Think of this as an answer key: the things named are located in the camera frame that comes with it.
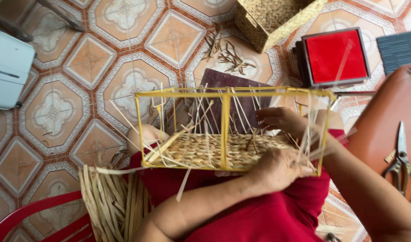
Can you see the person's right hand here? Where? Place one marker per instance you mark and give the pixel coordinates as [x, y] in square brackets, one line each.
[284, 119]

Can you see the person's left hand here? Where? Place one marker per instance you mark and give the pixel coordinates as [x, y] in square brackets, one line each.
[276, 169]

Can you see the person's right fingers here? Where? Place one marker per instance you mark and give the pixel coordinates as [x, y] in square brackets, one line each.
[266, 119]

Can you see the person's left fingers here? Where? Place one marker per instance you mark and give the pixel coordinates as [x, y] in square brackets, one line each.
[301, 170]

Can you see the dark purple board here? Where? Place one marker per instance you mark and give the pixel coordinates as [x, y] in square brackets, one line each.
[230, 100]

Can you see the person's red clothing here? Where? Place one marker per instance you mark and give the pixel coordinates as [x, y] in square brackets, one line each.
[259, 215]

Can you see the pile of dried straw scraps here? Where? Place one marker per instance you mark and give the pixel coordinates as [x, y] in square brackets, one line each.
[230, 55]

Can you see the red square dark-framed box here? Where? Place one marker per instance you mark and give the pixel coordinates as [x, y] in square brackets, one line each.
[334, 55]

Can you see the brown plastic stool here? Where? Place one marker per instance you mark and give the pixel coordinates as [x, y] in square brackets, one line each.
[383, 124]

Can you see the finished woven straw basket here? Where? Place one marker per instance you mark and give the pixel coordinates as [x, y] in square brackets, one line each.
[276, 20]

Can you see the metal scissors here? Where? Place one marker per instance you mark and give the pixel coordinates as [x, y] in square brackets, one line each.
[402, 161]

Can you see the person's knee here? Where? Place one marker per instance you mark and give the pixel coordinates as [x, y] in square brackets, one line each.
[146, 136]

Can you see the dark grey ribbed mat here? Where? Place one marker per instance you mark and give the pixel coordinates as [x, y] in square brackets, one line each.
[398, 50]

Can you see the bundle of dried straw stalks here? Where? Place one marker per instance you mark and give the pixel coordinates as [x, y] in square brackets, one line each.
[113, 205]

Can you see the wooden furniture leg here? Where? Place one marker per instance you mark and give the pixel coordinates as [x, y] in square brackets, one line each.
[62, 15]

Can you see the red plastic chair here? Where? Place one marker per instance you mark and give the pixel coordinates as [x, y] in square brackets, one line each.
[40, 218]

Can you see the white plastic appliance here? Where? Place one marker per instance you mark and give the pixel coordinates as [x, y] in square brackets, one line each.
[9, 72]

